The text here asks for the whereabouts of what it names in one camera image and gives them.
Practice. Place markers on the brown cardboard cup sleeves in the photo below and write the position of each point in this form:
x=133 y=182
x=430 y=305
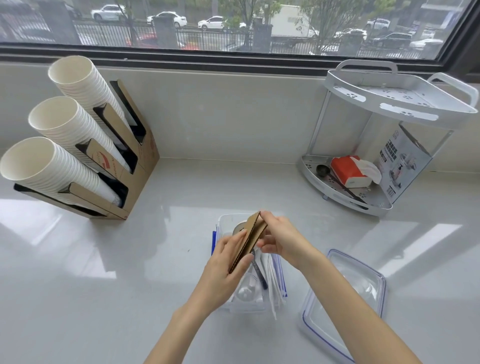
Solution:
x=250 y=236

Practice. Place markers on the white box truck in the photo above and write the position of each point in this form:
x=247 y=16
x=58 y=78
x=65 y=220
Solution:
x=288 y=22

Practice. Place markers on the dark window frame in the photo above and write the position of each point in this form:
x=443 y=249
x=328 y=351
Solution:
x=225 y=62

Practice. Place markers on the person's left thumb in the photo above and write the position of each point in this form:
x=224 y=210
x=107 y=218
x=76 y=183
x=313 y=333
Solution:
x=247 y=263

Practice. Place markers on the white two-tier corner rack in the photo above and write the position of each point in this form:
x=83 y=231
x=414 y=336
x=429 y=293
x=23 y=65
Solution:
x=397 y=98

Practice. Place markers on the clear plastic storage container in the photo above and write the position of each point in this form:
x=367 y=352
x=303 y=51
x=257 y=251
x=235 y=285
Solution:
x=228 y=219

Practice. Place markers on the clear container lid blue seal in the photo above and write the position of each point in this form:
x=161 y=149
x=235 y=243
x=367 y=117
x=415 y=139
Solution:
x=348 y=318

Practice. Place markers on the person's right thumb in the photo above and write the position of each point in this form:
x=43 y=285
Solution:
x=266 y=247

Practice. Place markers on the person's right forearm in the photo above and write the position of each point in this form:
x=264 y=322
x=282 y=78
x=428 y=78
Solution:
x=348 y=311

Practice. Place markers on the black metal fence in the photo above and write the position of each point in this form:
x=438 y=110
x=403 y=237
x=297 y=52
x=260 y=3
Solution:
x=210 y=37

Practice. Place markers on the stack of white paper cups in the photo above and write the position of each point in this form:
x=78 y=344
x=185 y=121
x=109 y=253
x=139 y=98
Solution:
x=84 y=80
x=45 y=168
x=71 y=125

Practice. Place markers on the person's left hand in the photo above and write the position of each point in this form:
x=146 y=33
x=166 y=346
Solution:
x=213 y=281

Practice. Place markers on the white paper packets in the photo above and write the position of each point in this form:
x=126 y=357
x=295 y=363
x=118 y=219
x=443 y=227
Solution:
x=276 y=285

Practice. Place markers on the brown cardboard cup holder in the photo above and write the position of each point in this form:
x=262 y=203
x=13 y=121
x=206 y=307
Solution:
x=144 y=157

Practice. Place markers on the person's left forearm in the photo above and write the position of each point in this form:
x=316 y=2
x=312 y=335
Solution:
x=180 y=333

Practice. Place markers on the black car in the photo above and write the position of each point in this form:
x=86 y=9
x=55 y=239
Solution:
x=392 y=39

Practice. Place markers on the clear plastic cup lid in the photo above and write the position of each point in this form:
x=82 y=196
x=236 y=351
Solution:
x=248 y=293

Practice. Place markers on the black measuring spoon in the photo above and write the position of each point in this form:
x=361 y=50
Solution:
x=321 y=170

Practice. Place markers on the white car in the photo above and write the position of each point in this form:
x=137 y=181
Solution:
x=107 y=12
x=170 y=18
x=213 y=23

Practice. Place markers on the red car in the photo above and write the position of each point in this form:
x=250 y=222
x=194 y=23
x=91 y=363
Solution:
x=148 y=39

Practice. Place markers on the person's right hand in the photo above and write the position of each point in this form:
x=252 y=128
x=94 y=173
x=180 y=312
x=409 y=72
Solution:
x=290 y=243

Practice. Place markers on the red tissue pack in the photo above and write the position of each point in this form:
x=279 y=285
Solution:
x=347 y=170

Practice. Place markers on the grey product box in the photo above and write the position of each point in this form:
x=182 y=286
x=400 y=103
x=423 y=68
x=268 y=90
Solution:
x=407 y=157

